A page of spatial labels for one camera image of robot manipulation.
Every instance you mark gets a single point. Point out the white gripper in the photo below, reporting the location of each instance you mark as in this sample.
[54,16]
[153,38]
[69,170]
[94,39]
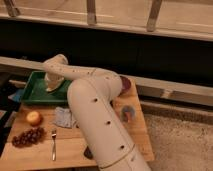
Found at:
[53,80]

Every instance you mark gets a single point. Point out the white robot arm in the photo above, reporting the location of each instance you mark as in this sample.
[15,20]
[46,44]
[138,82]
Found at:
[89,96]

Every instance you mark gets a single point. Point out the purple bowl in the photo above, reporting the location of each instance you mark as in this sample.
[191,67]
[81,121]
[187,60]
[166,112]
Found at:
[126,84]

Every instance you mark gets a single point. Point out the green plastic tray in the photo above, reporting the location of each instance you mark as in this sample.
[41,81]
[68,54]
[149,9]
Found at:
[35,91]

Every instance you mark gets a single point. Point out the light blue crumpled cloth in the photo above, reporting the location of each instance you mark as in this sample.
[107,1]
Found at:
[64,118]

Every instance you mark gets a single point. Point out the blue object beside table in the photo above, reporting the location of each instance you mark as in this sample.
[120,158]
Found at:
[16,97]

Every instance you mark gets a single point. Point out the yellow red apple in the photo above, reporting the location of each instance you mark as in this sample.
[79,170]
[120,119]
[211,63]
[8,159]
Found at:
[34,118]

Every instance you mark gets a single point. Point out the silver fork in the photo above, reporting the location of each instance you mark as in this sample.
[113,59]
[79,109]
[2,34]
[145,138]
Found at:
[53,135]

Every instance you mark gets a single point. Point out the bunch of red grapes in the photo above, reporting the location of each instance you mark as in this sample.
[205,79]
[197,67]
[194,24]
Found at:
[28,138]

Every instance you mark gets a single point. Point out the black remote control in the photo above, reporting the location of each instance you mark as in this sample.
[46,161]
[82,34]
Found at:
[88,154]

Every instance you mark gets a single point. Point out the small blue grey cup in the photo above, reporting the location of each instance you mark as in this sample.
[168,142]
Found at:
[127,113]

